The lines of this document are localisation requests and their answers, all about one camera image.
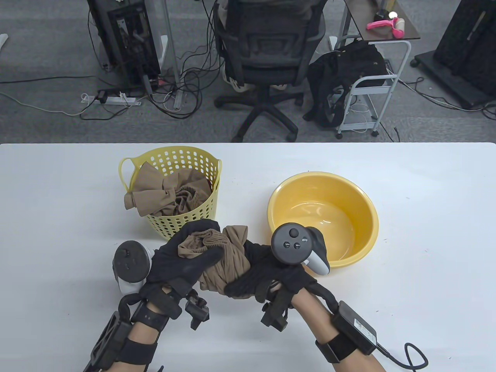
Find person's right hand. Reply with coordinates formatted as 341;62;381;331
225;240;318;309

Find person's left hand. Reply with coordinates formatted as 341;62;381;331
140;219;224;307

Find brown shorts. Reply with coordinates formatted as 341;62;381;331
124;163;213;217
177;225;252;295

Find black forearm brace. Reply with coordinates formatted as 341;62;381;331
83;296;134;372

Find person's left forearm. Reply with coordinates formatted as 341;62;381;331
128;300;171;372

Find yellow perforated plastic basket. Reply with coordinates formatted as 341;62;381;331
119;146;223;238

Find grey VR controller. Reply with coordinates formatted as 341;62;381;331
271;224;331;276
112;241;152;295

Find yellow plastic basin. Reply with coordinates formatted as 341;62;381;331
267;172;379;269

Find black battery pack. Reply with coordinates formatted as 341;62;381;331
331;301;377;355

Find white power strip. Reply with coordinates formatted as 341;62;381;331
81;93;142;106

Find black bag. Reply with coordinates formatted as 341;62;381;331
303;39;388;128

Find black mesh office chair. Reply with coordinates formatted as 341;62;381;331
214;0;328;143

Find black computer tower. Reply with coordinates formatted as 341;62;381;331
87;0;162;92

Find white cart with brown top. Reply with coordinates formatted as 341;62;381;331
334;0;421;139

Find pink plastic tool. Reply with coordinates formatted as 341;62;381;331
367;17;405;38

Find black wheeled cabinet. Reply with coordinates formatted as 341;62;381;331
411;0;496;110

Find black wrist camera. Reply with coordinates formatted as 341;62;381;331
185;293;210;331
260;289;295;331

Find black wrist strap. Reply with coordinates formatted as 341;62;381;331
131;302;169;331
315;333;359;363

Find wide black forearm strap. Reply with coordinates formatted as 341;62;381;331
116;337;158;365

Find bundle of black cables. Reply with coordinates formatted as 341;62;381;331
149;0;227;120

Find black looped cable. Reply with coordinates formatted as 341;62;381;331
376;343;429;370

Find white floor cable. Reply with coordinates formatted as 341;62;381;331
0;91;84;116

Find grey desk leg post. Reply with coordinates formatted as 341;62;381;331
160;0;183;110

